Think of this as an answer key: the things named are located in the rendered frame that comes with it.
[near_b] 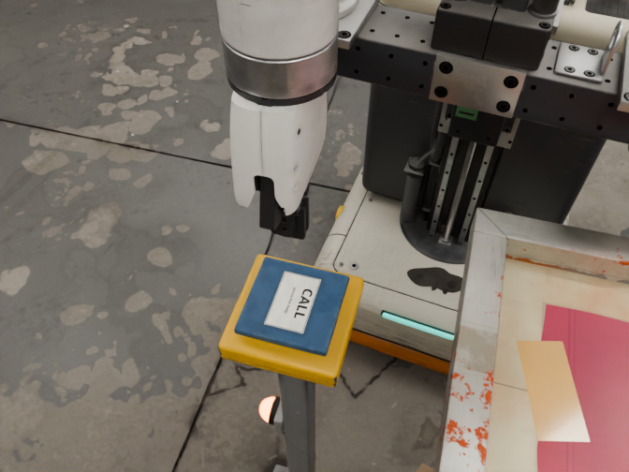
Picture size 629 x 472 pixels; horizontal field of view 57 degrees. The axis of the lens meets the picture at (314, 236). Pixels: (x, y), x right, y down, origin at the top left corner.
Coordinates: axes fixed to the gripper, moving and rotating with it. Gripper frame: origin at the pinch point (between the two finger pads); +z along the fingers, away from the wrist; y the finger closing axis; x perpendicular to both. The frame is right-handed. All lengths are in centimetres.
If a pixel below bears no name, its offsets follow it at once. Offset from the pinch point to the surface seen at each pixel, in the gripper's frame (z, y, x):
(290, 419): 42.1, 2.0, -0.7
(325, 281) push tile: 13.9, -3.4, 2.5
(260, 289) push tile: 13.9, -0.4, -3.9
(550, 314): 15.4, -6.9, 26.9
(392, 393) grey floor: 111, -38, 14
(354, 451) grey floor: 111, -19, 7
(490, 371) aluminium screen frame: 11.9, 3.6, 20.5
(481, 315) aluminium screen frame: 11.9, -2.4, 19.1
